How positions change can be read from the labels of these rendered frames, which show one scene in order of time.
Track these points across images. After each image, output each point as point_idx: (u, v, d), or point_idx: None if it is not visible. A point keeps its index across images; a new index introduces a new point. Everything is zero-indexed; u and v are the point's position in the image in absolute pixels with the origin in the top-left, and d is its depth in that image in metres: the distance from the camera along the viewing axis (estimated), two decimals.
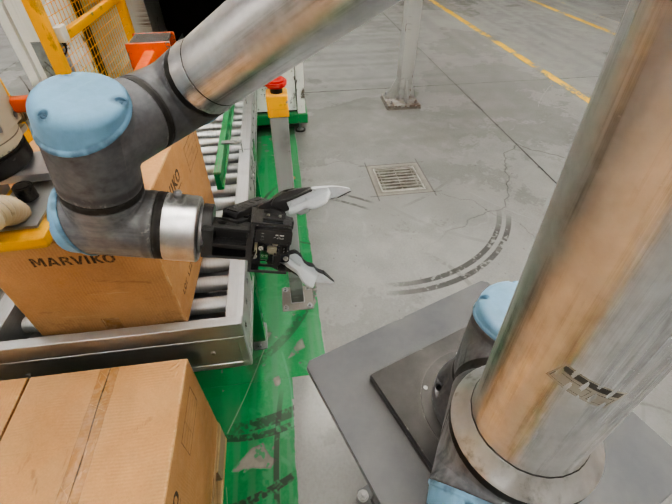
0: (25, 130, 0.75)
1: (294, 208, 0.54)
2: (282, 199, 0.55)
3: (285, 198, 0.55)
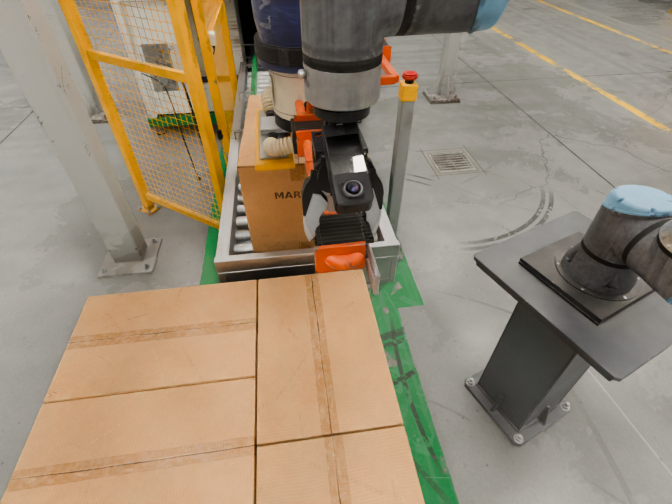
0: None
1: None
2: (308, 185, 0.54)
3: (307, 188, 0.54)
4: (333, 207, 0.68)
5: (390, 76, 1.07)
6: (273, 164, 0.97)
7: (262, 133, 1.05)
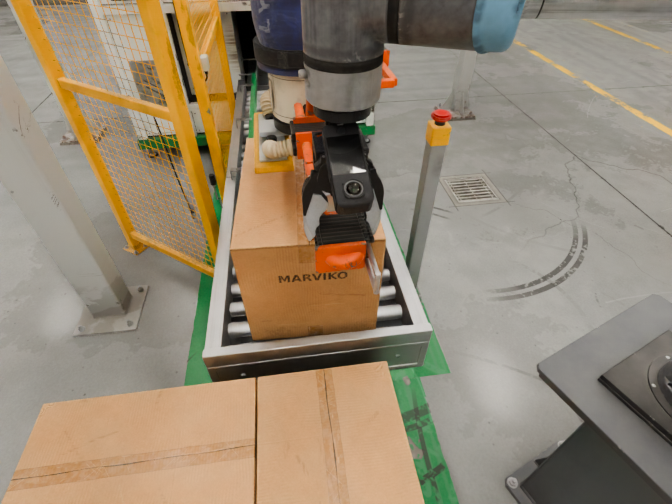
0: None
1: None
2: (308, 185, 0.54)
3: (307, 188, 0.54)
4: (333, 208, 0.68)
5: (389, 79, 1.08)
6: (272, 166, 0.97)
7: (261, 136, 1.05)
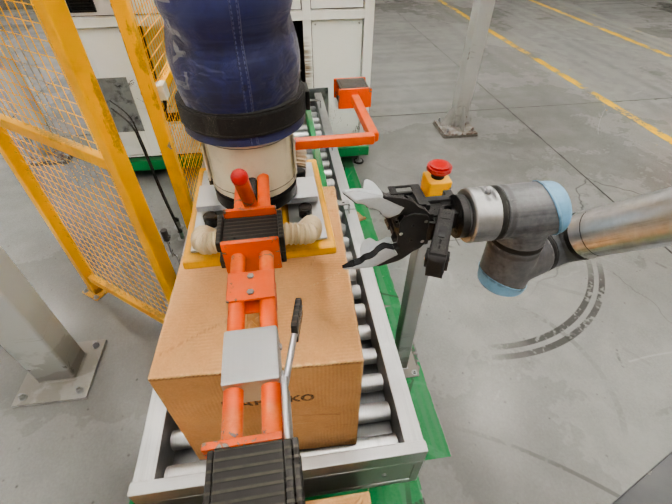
0: None
1: None
2: (405, 199, 0.58)
3: (403, 199, 0.58)
4: (258, 394, 0.43)
5: (367, 134, 0.83)
6: (206, 260, 0.72)
7: (198, 211, 0.80)
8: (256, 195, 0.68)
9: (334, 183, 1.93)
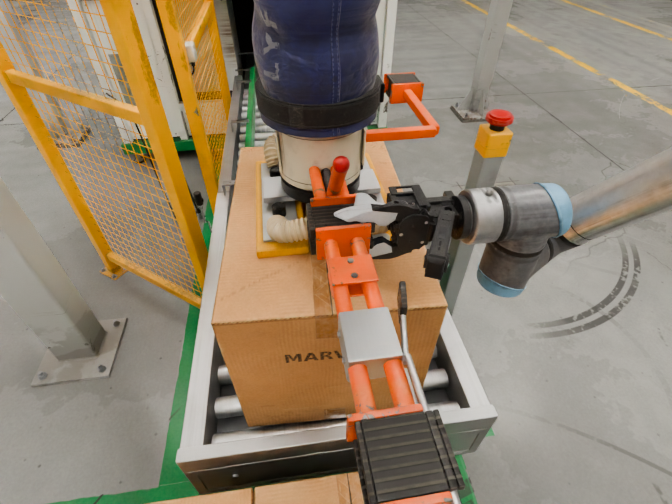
0: None
1: None
2: (398, 204, 0.58)
3: (395, 204, 0.58)
4: (378, 372, 0.44)
5: (429, 127, 0.84)
6: (280, 249, 0.74)
7: (265, 202, 0.81)
8: None
9: None
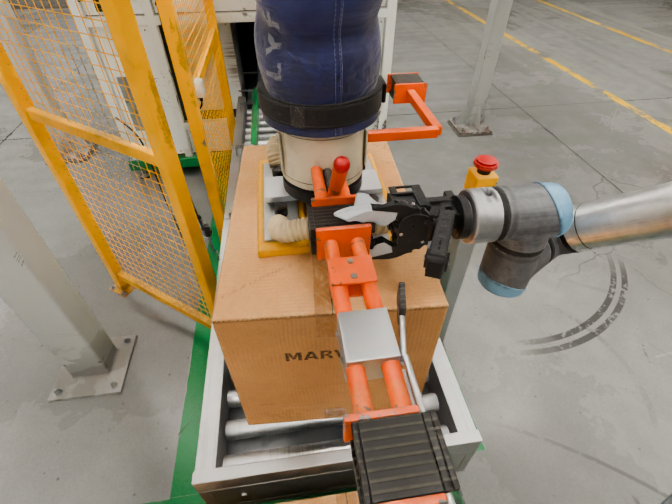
0: None
1: None
2: (398, 203, 0.58)
3: (395, 204, 0.58)
4: (376, 373, 0.44)
5: (431, 128, 0.84)
6: (281, 249, 0.74)
7: (267, 202, 0.81)
8: None
9: None
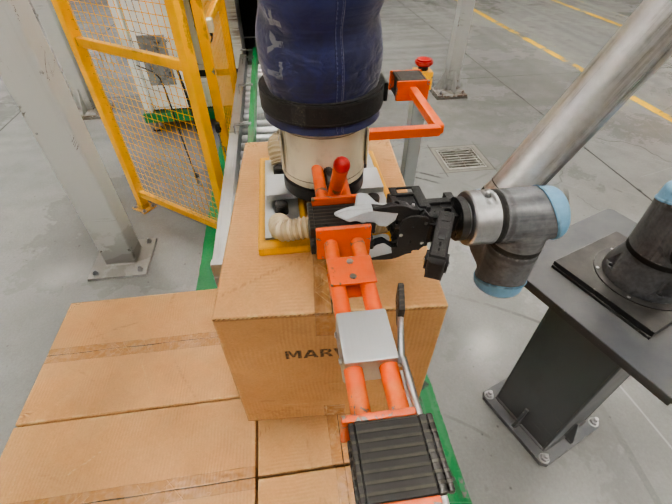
0: None
1: None
2: (399, 204, 0.58)
3: (396, 204, 0.58)
4: (374, 374, 0.44)
5: (433, 126, 0.84)
6: (281, 247, 0.74)
7: (268, 200, 0.82)
8: None
9: None
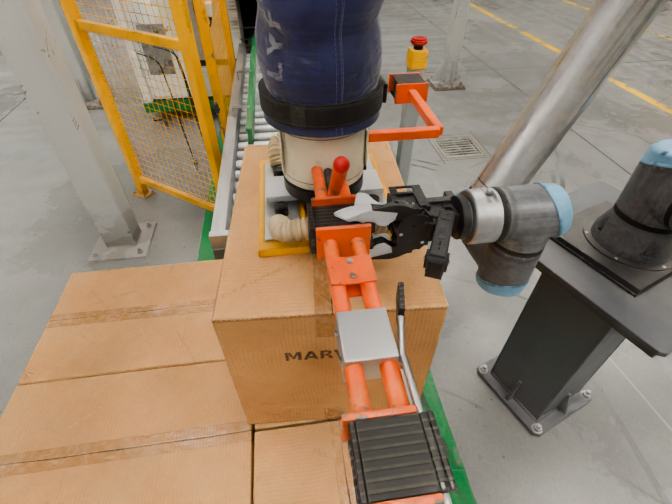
0: None
1: None
2: (398, 204, 0.58)
3: (395, 204, 0.58)
4: (374, 373, 0.44)
5: (433, 128, 0.84)
6: (281, 248, 0.74)
7: (268, 201, 0.82)
8: None
9: None
